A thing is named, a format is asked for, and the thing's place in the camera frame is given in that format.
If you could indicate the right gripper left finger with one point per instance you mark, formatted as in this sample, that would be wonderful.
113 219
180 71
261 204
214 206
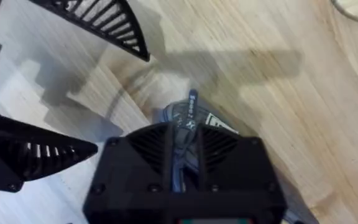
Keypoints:
135 168

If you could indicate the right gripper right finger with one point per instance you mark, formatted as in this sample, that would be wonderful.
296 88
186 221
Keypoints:
238 168

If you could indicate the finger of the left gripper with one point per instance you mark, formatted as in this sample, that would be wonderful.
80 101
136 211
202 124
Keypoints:
26 152
104 18

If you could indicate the blue soft zip bag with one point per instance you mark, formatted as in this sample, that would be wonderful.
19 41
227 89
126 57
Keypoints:
185 109

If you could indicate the cream cup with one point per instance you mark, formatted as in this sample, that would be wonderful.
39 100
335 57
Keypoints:
357 7

